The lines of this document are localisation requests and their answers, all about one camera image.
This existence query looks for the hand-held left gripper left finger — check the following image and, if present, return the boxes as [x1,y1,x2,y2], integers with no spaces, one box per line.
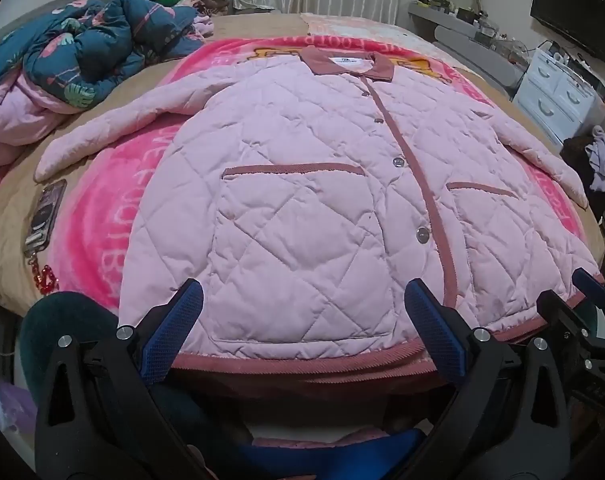
[35,277,206,480]

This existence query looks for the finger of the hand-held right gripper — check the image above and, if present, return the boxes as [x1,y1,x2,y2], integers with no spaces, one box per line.
[571,268,605,322]
[537,287,605,356]

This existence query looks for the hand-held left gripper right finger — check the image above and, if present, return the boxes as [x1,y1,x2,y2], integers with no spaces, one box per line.
[405,277,571,480]

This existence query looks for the pink quilted jacket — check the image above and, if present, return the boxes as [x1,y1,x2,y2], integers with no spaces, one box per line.
[34,45,605,376]

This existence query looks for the heap of dark clothes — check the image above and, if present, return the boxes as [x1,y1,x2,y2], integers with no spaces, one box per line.
[560,135,605,221]

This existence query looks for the person's dark green trouser leg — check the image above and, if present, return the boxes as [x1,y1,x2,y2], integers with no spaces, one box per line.
[18,290,256,480]

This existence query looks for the pink printed blanket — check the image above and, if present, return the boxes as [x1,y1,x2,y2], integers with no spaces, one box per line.
[45,35,605,321]

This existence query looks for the blue cloth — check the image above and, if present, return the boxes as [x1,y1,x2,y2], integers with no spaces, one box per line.
[232,427,426,480]

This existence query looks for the phone in dark case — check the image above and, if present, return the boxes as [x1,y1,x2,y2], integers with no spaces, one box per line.
[25,179,68,256]

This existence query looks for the bed with tan sheet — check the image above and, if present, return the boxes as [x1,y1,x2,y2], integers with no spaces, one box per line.
[0,10,605,321]

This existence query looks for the purple plastic bag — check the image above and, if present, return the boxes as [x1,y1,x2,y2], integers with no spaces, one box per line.
[0,370,38,461]

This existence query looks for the white drawer cabinet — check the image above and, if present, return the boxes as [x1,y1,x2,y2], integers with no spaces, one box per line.
[513,42,605,146]

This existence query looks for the assorted boxes and bottles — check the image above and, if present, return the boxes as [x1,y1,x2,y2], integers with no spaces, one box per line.
[537,40,605,91]

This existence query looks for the grey curved dresser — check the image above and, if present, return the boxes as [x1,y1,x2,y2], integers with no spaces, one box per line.
[407,0,528,96]

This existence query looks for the assorted small desk items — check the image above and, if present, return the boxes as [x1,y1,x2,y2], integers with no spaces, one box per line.
[417,0,533,56]

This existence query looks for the teal floral duvet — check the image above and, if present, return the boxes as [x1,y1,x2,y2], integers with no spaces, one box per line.
[0,0,213,171]

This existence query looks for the peach bunny blanket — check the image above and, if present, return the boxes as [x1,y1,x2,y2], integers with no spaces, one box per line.
[302,12,433,43]

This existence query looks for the red chain charm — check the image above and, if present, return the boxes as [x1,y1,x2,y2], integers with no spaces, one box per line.
[30,255,60,293]

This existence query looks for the black wall television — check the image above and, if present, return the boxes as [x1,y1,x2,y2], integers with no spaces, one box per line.
[530,0,605,63]

